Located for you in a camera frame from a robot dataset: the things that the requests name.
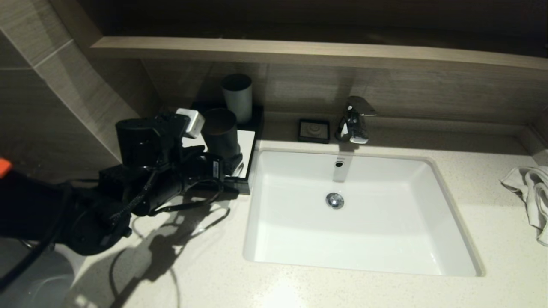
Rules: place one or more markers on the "black amenity box body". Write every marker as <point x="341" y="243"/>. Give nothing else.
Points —
<point x="257" y="124"/>

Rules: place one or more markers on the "wooden wall shelf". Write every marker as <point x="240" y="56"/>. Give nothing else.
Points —
<point x="299" y="52"/>

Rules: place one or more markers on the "black cup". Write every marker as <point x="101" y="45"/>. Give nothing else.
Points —
<point x="222" y="132"/>

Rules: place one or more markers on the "white towel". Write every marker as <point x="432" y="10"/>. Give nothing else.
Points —
<point x="535" y="192"/>

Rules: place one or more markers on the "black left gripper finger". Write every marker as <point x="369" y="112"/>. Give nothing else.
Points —
<point x="231" y="170"/>
<point x="233" y="160"/>

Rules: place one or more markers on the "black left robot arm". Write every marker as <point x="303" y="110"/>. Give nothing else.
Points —
<point x="64" y="209"/>

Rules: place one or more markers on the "white sink basin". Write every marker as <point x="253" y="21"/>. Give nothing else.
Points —
<point x="385" y="231"/>

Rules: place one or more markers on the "black square soap dish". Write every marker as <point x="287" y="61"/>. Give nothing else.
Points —
<point x="314" y="130"/>

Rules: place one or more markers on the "white ribbed tray insert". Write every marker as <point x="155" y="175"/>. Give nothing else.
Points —
<point x="247" y="149"/>

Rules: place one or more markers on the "chrome faucet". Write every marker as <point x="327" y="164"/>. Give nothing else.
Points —
<point x="353" y="122"/>

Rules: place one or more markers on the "chrome drain stopper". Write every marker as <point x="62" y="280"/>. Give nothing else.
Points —
<point x="334" y="200"/>

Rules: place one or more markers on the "grey cup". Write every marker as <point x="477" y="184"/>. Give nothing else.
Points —
<point x="239" y="100"/>

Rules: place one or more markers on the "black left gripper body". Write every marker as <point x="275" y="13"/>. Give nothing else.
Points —
<point x="201" y="169"/>

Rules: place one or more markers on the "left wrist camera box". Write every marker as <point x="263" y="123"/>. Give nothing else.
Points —
<point x="191" y="122"/>

